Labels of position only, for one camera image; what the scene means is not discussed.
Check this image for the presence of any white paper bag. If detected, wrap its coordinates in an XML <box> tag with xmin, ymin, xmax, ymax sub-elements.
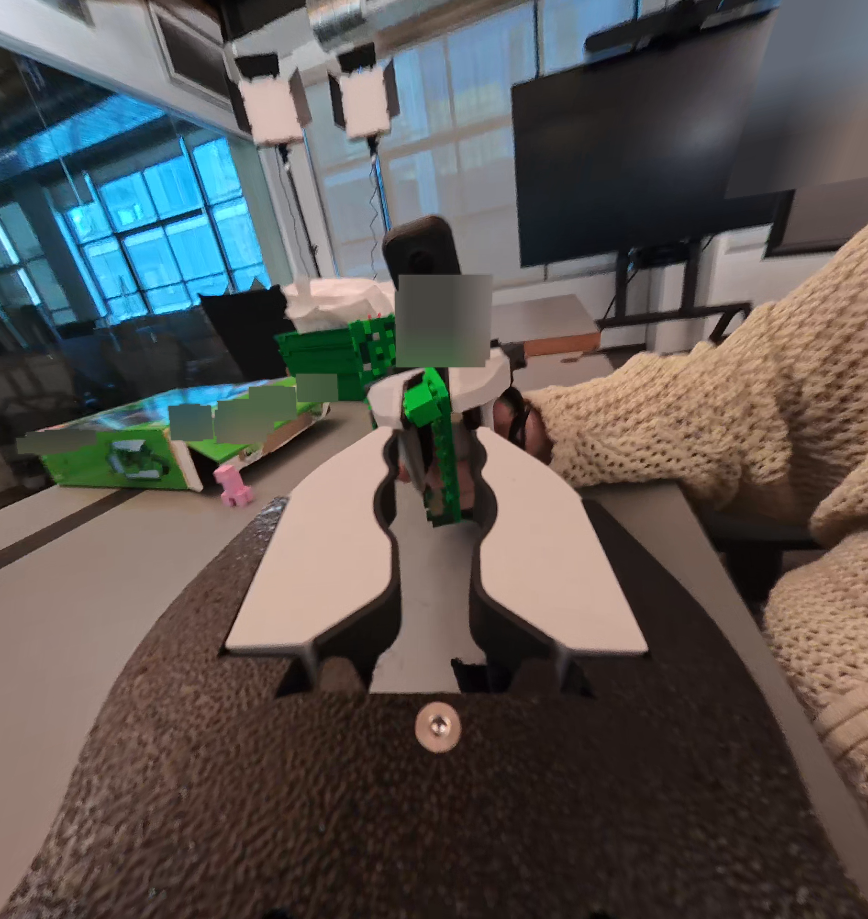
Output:
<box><xmin>283</xmin><ymin>276</ymin><xmax>399</xmax><ymax>335</ymax></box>

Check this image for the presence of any person's right hand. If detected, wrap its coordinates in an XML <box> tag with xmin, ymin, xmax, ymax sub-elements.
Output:
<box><xmin>491</xmin><ymin>386</ymin><xmax>555</xmax><ymax>465</ymax></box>

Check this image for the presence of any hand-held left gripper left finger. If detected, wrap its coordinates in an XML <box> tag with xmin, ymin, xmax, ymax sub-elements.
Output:
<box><xmin>224</xmin><ymin>427</ymin><xmax>405</xmax><ymax>694</ymax></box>

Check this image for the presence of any green plastic crate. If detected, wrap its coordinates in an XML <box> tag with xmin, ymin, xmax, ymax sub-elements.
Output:
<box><xmin>275</xmin><ymin>323</ymin><xmax>370</xmax><ymax>403</ymax></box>

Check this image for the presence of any person's right forearm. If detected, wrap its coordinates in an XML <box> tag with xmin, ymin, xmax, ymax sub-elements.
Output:
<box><xmin>531</xmin><ymin>194</ymin><xmax>868</xmax><ymax>547</ymax></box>

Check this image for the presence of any black foam board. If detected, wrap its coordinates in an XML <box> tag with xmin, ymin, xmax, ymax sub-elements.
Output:
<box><xmin>199</xmin><ymin>286</ymin><xmax>296</xmax><ymax>383</ymax></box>

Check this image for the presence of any pink lego pig figure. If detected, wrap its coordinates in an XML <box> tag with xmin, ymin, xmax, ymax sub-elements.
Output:
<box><xmin>213</xmin><ymin>464</ymin><xmax>254</xmax><ymax>507</ymax></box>

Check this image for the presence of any green cardboard lego box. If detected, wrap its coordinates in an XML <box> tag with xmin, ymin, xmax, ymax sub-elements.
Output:
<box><xmin>18</xmin><ymin>381</ymin><xmax>331</xmax><ymax>494</ymax></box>

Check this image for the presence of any large black tv screen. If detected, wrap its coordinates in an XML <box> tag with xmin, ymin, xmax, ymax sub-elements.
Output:
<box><xmin>512</xmin><ymin>14</ymin><xmax>794</xmax><ymax>268</ymax></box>

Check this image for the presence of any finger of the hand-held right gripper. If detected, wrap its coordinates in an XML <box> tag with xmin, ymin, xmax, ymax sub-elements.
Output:
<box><xmin>448</xmin><ymin>352</ymin><xmax>514</xmax><ymax>432</ymax></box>
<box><xmin>366</xmin><ymin>368</ymin><xmax>442</xmax><ymax>432</ymax></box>

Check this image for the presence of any black webcam bar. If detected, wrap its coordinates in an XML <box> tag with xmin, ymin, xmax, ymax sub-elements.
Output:
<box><xmin>585</xmin><ymin>13</ymin><xmax>729</xmax><ymax>53</ymax></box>

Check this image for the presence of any black chair armrest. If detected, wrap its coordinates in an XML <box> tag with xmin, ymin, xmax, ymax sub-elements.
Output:
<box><xmin>707</xmin><ymin>511</ymin><xmax>824</xmax><ymax>611</ymax></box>

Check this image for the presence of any grey top wooden cabinet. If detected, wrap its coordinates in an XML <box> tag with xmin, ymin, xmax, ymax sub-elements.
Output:
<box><xmin>491</xmin><ymin>294</ymin><xmax>601</xmax><ymax>360</ymax></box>

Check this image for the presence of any silver ribbed ceiling duct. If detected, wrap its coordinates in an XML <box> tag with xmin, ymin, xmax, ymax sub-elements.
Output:
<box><xmin>307</xmin><ymin>0</ymin><xmax>413</xmax><ymax>53</ymax></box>

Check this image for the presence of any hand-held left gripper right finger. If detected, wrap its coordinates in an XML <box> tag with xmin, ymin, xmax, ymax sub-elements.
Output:
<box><xmin>470</xmin><ymin>427</ymin><xmax>650</xmax><ymax>694</ymax></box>

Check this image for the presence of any grey screen panel black frame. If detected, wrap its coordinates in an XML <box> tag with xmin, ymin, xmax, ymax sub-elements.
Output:
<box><xmin>764</xmin><ymin>183</ymin><xmax>868</xmax><ymax>259</ymax></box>

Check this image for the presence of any studio light panel on stand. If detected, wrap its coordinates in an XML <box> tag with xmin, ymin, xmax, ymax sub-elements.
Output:
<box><xmin>226</xmin><ymin>54</ymin><xmax>314</xmax><ymax>282</ymax></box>
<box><xmin>328</xmin><ymin>43</ymin><xmax>401</xmax><ymax>282</ymax></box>

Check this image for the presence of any person's torso in knit sweater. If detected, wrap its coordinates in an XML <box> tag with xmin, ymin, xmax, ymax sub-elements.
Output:
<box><xmin>760</xmin><ymin>503</ymin><xmax>868</xmax><ymax>863</ymax></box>

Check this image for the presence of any green lego creeper figure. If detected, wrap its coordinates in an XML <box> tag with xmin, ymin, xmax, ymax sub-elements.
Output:
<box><xmin>348</xmin><ymin>314</ymin><xmax>399</xmax><ymax>392</ymax></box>

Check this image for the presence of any wide green lego plate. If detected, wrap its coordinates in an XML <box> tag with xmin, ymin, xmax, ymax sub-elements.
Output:
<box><xmin>437</xmin><ymin>373</ymin><xmax>476</xmax><ymax>525</ymax></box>

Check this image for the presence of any small green lego bracket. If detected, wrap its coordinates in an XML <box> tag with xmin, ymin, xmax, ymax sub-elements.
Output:
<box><xmin>403</xmin><ymin>370</ymin><xmax>451</xmax><ymax>429</ymax></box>

